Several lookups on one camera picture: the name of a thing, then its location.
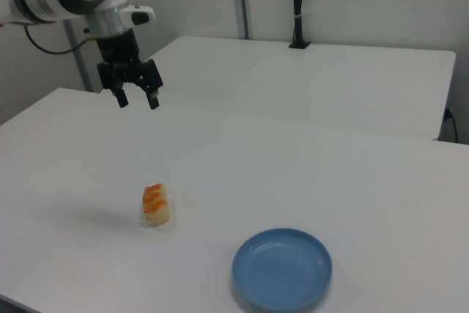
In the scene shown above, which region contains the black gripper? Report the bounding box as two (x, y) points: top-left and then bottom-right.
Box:
(95, 28), (163, 110)

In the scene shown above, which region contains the bread with orange topping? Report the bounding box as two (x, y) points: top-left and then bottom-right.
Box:
(141, 183), (172, 227)

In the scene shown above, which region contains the blue round plate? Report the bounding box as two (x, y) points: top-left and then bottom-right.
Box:
(231, 227), (333, 311)

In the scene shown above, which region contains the grey aluminium wall post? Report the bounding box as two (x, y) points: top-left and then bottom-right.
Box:
(229, 0), (254, 40)
(62, 19), (93, 92)

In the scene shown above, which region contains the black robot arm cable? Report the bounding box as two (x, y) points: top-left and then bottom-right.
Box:
(23, 24), (97, 55)

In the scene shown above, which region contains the white cable tie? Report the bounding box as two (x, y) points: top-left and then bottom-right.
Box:
(294, 6), (322, 20)

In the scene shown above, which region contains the black power cable with plug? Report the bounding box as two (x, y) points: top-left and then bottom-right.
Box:
(444, 106), (459, 144)

